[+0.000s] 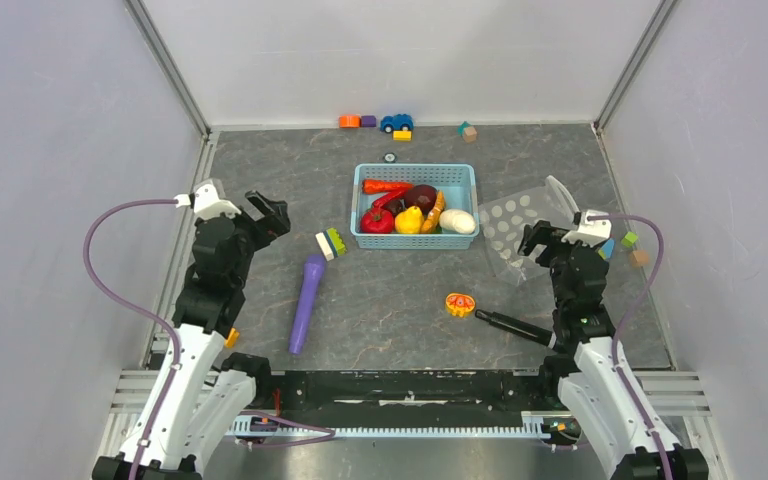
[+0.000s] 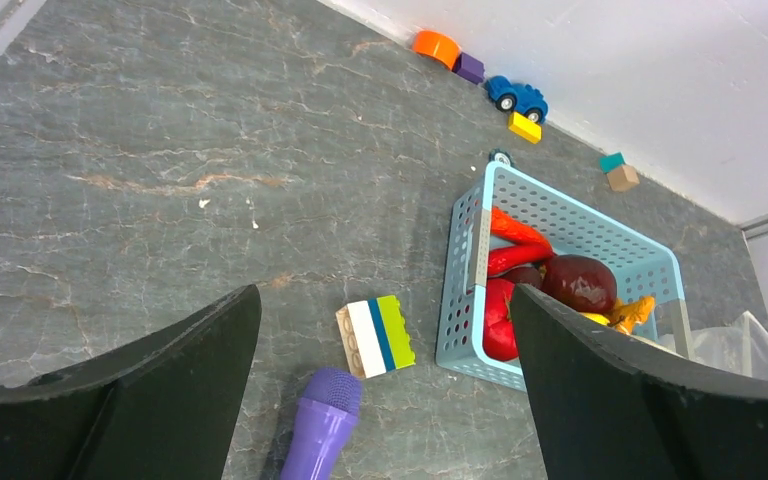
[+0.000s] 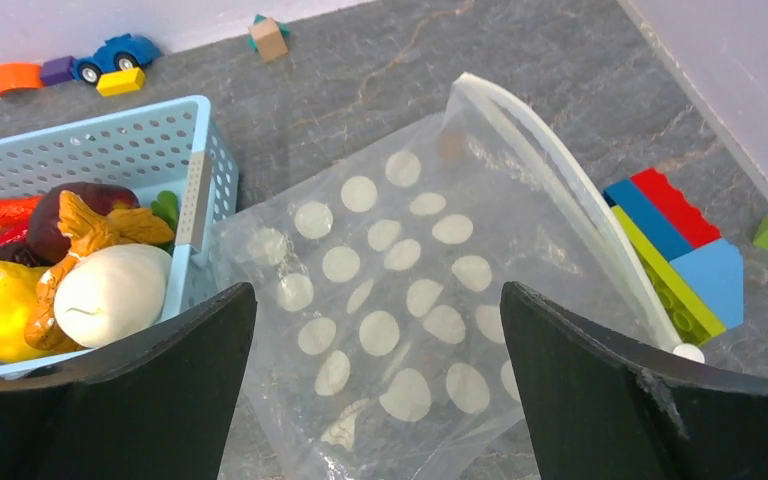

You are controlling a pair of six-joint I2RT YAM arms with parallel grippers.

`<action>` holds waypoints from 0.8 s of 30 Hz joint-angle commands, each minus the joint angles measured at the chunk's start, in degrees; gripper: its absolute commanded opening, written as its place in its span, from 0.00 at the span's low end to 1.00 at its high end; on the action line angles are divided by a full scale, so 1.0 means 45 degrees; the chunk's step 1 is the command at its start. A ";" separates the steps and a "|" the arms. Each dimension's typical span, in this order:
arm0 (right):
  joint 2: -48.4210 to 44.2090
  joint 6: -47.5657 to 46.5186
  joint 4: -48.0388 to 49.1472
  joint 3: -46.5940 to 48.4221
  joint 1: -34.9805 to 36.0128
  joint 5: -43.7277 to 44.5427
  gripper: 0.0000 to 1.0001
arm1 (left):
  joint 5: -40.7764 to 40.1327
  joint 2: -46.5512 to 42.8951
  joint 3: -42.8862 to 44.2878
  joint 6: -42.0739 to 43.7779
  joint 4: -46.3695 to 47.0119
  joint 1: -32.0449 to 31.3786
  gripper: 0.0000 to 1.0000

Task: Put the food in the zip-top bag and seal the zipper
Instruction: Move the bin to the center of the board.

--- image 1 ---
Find clear dotted zip top bag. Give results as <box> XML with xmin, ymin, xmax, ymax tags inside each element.
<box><xmin>478</xmin><ymin>175</ymin><xmax>579</xmax><ymax>286</ymax></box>

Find white toy egg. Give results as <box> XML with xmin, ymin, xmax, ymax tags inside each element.
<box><xmin>439</xmin><ymin>209</ymin><xmax>478</xmax><ymax>235</ymax></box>

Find light blue plastic basket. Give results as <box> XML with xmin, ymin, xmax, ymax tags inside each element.
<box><xmin>349</xmin><ymin>163</ymin><xmax>480</xmax><ymax>250</ymax></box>

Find dark red toy onion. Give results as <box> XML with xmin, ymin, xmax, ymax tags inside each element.
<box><xmin>403</xmin><ymin>184</ymin><xmax>438</xmax><ymax>215</ymax></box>

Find yellow toy pear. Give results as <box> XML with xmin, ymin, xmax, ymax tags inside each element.
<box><xmin>394</xmin><ymin>206</ymin><xmax>425</xmax><ymax>235</ymax></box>

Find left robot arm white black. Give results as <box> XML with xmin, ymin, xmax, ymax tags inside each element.
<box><xmin>82</xmin><ymin>186</ymin><xmax>291</xmax><ymax>479</ymax></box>

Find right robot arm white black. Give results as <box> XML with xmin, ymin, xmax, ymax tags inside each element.
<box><xmin>518</xmin><ymin>220</ymin><xmax>710</xmax><ymax>479</ymax></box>

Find multicolour block stack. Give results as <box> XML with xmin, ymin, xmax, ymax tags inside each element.
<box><xmin>597</xmin><ymin>238</ymin><xmax>615</xmax><ymax>261</ymax></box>

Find purple toy microphone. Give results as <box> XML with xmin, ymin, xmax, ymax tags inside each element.
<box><xmin>288</xmin><ymin>254</ymin><xmax>327</xmax><ymax>355</ymax></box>

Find white green block stack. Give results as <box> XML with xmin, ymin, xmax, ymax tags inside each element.
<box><xmin>315</xmin><ymin>228</ymin><xmax>347</xmax><ymax>261</ymax></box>

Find green cube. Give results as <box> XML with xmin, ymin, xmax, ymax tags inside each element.
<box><xmin>622</xmin><ymin>232</ymin><xmax>640</xmax><ymax>250</ymax></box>

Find tan wooden cube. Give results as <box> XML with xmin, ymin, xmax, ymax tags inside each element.
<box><xmin>628</xmin><ymin>250</ymin><xmax>650</xmax><ymax>268</ymax></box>

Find black marker pen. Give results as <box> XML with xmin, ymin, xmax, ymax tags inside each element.
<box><xmin>475</xmin><ymin>309</ymin><xmax>558</xmax><ymax>351</ymax></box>

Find orange toy carrot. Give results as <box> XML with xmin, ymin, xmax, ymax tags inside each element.
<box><xmin>362</xmin><ymin>178</ymin><xmax>414</xmax><ymax>194</ymax></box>

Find orange round toy slice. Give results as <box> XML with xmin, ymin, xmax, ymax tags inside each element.
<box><xmin>444</xmin><ymin>292</ymin><xmax>476</xmax><ymax>318</ymax></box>

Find red toy tomato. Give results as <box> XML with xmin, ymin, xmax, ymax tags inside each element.
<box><xmin>359</xmin><ymin>207</ymin><xmax>395</xmax><ymax>235</ymax></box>

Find orange toy croissant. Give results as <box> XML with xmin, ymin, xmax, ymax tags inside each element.
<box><xmin>420</xmin><ymin>191</ymin><xmax>446</xmax><ymax>234</ymax></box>

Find orange wedge block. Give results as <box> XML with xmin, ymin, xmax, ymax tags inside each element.
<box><xmin>224</xmin><ymin>328</ymin><xmax>240</xmax><ymax>349</ymax></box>

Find orange cylinder block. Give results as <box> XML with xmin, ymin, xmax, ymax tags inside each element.
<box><xmin>338</xmin><ymin>115</ymin><xmax>362</xmax><ymax>129</ymax></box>

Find red toy chili pepper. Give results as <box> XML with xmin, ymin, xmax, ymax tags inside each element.
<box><xmin>372</xmin><ymin>189</ymin><xmax>407</xmax><ymax>215</ymax></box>

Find purple block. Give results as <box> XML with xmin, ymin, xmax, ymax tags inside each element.
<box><xmin>360</xmin><ymin>115</ymin><xmax>378</xmax><ymax>128</ymax></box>

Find teal and tan cubes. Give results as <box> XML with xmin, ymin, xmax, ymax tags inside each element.
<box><xmin>458</xmin><ymin>121</ymin><xmax>478</xmax><ymax>143</ymax></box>

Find yellow block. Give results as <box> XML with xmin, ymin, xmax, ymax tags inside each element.
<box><xmin>392</xmin><ymin>130</ymin><xmax>413</xmax><ymax>142</ymax></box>

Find blue toy car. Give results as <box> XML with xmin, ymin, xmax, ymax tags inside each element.
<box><xmin>379</xmin><ymin>114</ymin><xmax>414</xmax><ymax>134</ymax></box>

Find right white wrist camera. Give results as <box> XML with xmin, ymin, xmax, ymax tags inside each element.
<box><xmin>561</xmin><ymin>210</ymin><xmax>612</xmax><ymax>247</ymax></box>

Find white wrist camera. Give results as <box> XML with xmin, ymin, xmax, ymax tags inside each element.
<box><xmin>173</xmin><ymin>178</ymin><xmax>242</xmax><ymax>221</ymax></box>
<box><xmin>561</xmin><ymin>210</ymin><xmax>612</xmax><ymax>247</ymax></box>

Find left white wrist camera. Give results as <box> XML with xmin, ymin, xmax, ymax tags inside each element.
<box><xmin>173</xmin><ymin>178</ymin><xmax>242</xmax><ymax>221</ymax></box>

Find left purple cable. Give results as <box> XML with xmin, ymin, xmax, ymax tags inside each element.
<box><xmin>82</xmin><ymin>198</ymin><xmax>183</xmax><ymax>480</ymax></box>

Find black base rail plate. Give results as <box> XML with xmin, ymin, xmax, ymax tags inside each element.
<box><xmin>250</xmin><ymin>370</ymin><xmax>569</xmax><ymax>429</ymax></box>

